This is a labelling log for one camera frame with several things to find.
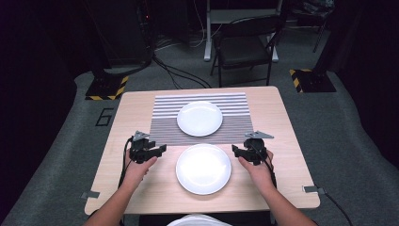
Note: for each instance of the black stand base striped tape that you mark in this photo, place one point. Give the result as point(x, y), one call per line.
point(313, 81)
point(105, 88)

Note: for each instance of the grey striped placemat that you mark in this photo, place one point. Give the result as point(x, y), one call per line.
point(163, 132)

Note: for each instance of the grey tape strip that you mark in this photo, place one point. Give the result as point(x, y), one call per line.
point(90, 195)

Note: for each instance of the person's left hand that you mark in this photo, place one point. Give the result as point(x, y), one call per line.
point(136, 174)

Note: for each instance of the dark computer cabinet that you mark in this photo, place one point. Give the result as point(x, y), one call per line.
point(128, 31)

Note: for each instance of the black folding chair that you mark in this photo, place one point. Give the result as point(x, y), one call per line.
point(241, 47)

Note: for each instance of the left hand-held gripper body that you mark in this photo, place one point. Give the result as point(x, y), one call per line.
point(141, 150)

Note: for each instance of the white round plate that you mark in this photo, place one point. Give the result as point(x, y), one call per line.
point(199, 118)
point(203, 169)

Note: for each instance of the person's right hand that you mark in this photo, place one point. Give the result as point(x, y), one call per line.
point(260, 175)

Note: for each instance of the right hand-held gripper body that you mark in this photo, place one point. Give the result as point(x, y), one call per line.
point(258, 152)

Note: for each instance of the white desk frame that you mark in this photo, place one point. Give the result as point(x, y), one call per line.
point(232, 15)

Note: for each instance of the person's white shirt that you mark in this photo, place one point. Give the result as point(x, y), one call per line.
point(199, 221)

